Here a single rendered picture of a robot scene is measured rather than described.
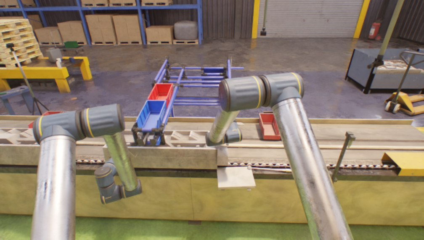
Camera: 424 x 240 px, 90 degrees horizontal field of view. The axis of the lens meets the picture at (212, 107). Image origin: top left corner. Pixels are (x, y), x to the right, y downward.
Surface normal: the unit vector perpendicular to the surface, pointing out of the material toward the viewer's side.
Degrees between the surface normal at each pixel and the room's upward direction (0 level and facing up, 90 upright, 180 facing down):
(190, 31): 94
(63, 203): 48
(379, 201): 91
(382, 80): 90
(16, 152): 80
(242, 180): 0
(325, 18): 90
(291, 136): 63
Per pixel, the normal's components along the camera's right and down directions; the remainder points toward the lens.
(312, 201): -0.72, -0.13
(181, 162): -0.04, 0.33
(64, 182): 0.73, -0.56
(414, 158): -0.01, -0.88
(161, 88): -0.04, 0.54
